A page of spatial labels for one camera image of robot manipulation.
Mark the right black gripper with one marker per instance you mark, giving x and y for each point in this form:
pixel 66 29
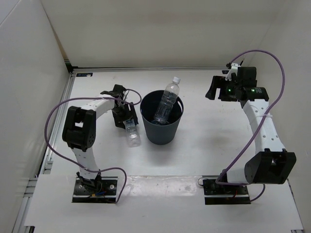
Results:
pixel 218 82

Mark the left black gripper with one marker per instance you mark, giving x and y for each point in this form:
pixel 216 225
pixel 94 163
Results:
pixel 119 121

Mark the clear bottle green label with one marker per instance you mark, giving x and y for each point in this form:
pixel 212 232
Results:
pixel 133 137

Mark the clear unlabelled plastic bottle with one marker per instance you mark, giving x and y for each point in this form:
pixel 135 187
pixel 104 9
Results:
pixel 168 99

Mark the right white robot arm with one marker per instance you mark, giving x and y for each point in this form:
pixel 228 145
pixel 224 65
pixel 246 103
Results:
pixel 272 163

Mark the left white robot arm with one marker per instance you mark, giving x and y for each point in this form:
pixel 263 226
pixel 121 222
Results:
pixel 79 130

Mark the dark grey plastic bin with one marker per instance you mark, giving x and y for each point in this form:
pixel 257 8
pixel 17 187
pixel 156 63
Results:
pixel 156 133

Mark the left blue table sticker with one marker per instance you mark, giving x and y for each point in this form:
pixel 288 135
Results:
pixel 84 74

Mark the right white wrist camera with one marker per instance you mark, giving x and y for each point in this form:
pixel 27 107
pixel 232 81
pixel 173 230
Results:
pixel 232 69

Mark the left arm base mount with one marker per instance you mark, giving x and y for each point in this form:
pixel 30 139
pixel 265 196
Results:
pixel 105 193

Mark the left aluminium frame rail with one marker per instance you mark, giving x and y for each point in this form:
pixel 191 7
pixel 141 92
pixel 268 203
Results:
pixel 43 165

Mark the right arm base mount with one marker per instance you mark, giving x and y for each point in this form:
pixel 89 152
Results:
pixel 216 194

